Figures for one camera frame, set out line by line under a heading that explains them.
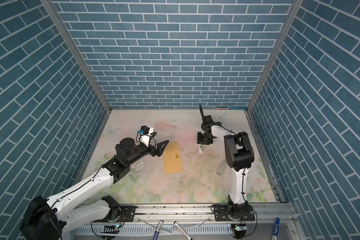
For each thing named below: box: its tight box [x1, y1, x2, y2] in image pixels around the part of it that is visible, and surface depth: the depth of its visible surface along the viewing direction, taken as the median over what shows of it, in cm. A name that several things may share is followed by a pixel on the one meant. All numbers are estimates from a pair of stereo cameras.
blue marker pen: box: [152, 220, 163, 240], surface depth 70 cm
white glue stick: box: [198, 143, 203, 154], surface depth 98 cm
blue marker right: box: [271, 217, 281, 240], surface depth 70 cm
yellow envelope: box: [163, 141, 183, 175], surface depth 93 cm
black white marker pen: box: [174, 221, 193, 240], surface depth 70 cm
